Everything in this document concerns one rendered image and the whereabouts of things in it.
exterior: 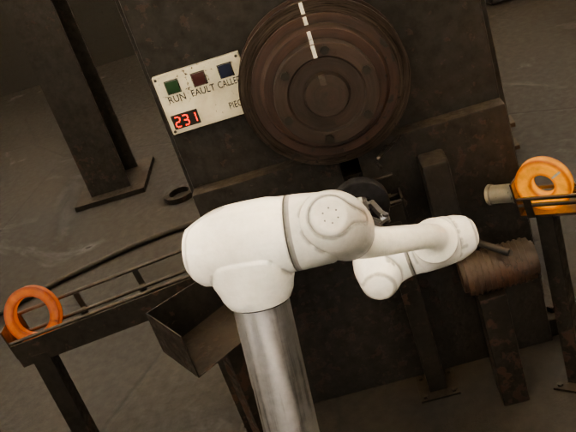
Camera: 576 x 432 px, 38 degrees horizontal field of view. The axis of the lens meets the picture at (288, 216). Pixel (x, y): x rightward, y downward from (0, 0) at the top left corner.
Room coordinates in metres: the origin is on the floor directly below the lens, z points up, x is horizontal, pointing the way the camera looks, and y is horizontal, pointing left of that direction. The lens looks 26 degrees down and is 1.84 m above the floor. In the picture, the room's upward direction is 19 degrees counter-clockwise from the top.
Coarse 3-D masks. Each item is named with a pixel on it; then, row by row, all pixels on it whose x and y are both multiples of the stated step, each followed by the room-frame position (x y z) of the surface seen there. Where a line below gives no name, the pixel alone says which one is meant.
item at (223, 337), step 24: (192, 288) 2.09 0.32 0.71; (168, 312) 2.05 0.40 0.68; (192, 312) 2.08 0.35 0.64; (216, 312) 2.10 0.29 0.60; (168, 336) 1.93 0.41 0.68; (192, 336) 2.03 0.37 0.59; (216, 336) 1.99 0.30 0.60; (192, 360) 1.93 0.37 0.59; (216, 360) 1.88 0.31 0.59; (240, 360) 1.98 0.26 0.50; (240, 384) 1.97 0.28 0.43
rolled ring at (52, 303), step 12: (24, 288) 2.39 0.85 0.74; (36, 288) 2.38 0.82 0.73; (12, 300) 2.39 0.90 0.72; (48, 300) 2.36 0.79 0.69; (12, 312) 2.38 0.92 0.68; (60, 312) 2.35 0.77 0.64; (12, 324) 2.37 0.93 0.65; (48, 324) 2.34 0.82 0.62; (24, 336) 2.35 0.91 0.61; (36, 336) 2.34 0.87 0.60
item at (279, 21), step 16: (304, 0) 2.19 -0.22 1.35; (320, 0) 2.18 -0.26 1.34; (336, 0) 2.18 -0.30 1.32; (272, 16) 2.20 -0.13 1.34; (288, 16) 2.19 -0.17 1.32; (368, 16) 2.17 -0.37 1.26; (256, 32) 2.20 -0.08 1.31; (272, 32) 2.20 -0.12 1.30; (384, 32) 2.16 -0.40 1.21; (256, 48) 2.20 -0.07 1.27; (400, 48) 2.16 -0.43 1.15; (240, 64) 2.21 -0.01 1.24; (400, 64) 2.16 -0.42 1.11; (240, 80) 2.21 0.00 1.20; (400, 80) 2.16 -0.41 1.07; (240, 96) 2.21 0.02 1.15; (400, 96) 2.16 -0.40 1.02; (400, 112) 2.17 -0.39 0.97; (256, 128) 2.21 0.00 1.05; (384, 128) 2.17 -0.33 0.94; (272, 144) 2.21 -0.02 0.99; (368, 144) 2.18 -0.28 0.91; (304, 160) 2.20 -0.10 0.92; (320, 160) 2.20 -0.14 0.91; (336, 160) 2.19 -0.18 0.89
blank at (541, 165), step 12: (540, 156) 2.02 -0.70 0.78; (528, 168) 2.01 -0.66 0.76; (540, 168) 1.99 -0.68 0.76; (552, 168) 1.97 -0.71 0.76; (564, 168) 1.97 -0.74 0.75; (516, 180) 2.04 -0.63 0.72; (528, 180) 2.02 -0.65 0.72; (552, 180) 1.97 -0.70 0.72; (564, 180) 1.95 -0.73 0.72; (528, 192) 2.02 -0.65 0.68; (540, 192) 2.01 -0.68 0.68; (552, 192) 1.98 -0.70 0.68; (564, 192) 1.96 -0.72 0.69
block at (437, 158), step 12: (420, 156) 2.23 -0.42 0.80; (432, 156) 2.20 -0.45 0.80; (444, 156) 2.18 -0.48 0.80; (420, 168) 2.20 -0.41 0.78; (432, 168) 2.15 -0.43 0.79; (444, 168) 2.15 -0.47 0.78; (432, 180) 2.15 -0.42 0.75; (444, 180) 2.15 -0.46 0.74; (432, 192) 2.15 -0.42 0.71; (444, 192) 2.15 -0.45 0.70; (432, 204) 2.16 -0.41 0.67; (444, 204) 2.15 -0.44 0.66; (456, 204) 2.15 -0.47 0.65; (432, 216) 2.22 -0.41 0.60
